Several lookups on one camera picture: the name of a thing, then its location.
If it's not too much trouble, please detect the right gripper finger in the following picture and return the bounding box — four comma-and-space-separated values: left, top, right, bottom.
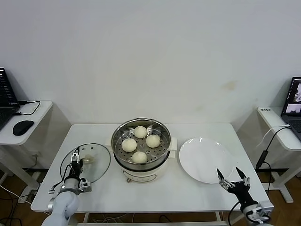
215, 168, 232, 190
235, 166, 250, 186

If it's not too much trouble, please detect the black power adapter cable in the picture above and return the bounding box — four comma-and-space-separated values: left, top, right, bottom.
255, 126, 290, 203

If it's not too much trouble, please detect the white steamed baozi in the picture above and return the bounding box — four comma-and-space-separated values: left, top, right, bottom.
121, 138, 137, 153
146, 134, 161, 148
131, 151, 148, 164
134, 125, 148, 139

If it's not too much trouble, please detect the cream electric cooking pot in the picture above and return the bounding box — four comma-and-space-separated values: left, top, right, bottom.
107, 145, 177, 184

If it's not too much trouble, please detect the white cable bundle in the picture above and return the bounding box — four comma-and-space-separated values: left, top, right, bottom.
91, 213, 132, 223

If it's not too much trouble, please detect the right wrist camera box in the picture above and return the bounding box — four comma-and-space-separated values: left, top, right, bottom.
255, 200, 275, 221

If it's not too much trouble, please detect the round glass pot lid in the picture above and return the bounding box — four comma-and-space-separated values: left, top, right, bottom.
60, 142, 111, 184

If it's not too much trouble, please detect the white round plate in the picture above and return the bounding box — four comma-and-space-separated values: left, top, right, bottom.
178, 137, 235, 184

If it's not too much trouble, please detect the black laptop charger cable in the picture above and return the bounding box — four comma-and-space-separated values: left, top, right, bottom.
13, 100, 40, 116

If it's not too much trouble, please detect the white table leg frame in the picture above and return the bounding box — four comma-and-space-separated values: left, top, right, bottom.
76, 210, 254, 226

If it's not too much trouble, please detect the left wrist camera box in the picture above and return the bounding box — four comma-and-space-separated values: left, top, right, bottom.
79, 178, 93, 193

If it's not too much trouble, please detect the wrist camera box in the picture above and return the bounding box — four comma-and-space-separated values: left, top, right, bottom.
79, 178, 93, 193
255, 200, 275, 221

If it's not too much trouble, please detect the laptop with dark text screen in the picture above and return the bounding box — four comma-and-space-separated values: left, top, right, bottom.
0, 67, 21, 131

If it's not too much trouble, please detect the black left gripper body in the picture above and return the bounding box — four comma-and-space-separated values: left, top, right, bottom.
70, 159, 83, 179

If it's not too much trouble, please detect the black computer mouse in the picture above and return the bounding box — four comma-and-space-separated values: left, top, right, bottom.
13, 120, 35, 137

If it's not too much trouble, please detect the white floor cable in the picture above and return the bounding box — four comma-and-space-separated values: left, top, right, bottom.
0, 183, 32, 205

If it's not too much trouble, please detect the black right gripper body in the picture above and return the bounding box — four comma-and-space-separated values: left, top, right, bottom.
227, 180, 258, 207

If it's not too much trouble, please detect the laptop with video windows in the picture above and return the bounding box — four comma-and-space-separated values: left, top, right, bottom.
281, 76, 301, 134

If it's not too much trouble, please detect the perforated steel steamer basket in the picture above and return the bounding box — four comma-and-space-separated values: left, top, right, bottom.
105, 117, 178, 170

